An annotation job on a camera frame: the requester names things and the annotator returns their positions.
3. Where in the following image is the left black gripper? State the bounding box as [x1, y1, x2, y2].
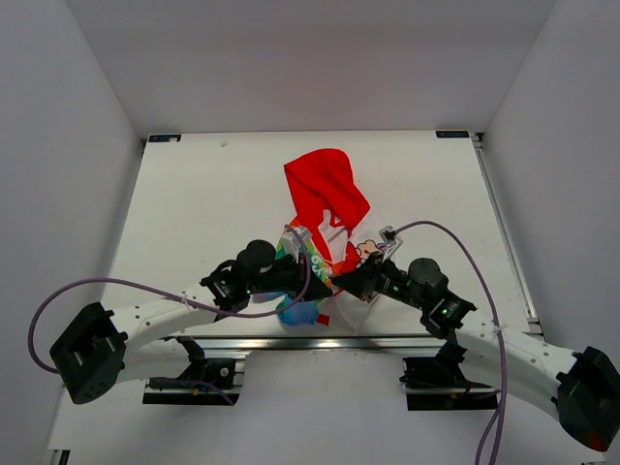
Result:
[247, 254, 331, 304]

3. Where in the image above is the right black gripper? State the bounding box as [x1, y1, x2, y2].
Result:
[333, 249, 429, 311]

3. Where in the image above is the white red cartoon jacket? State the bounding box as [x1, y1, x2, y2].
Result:
[278, 148, 394, 333]

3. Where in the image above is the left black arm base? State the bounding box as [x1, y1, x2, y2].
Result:
[142, 336, 242, 407]

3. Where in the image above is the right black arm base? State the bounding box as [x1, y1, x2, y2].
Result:
[399, 342, 499, 412]

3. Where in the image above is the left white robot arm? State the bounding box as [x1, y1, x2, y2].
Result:
[49, 239, 332, 405]

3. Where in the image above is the right blue corner label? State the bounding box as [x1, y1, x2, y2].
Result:
[435, 130, 470, 139]

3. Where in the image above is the blue corner label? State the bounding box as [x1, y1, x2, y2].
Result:
[435, 130, 470, 139]
[147, 134, 181, 143]

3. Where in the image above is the left blue corner label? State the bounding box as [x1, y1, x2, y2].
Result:
[147, 134, 181, 143]

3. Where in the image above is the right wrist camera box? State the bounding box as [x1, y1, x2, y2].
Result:
[379, 226, 403, 261]

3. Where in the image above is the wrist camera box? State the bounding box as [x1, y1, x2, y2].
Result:
[280, 225, 311, 261]
[379, 226, 403, 261]

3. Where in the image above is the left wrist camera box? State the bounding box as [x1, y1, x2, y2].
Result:
[280, 225, 311, 261]

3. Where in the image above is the aluminium front rail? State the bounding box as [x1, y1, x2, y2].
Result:
[62, 333, 543, 388]

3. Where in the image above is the aluminium rail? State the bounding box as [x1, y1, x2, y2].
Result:
[471, 133, 542, 332]
[62, 333, 543, 388]

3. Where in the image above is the aluminium right side rail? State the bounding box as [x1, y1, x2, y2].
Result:
[471, 133, 542, 332]

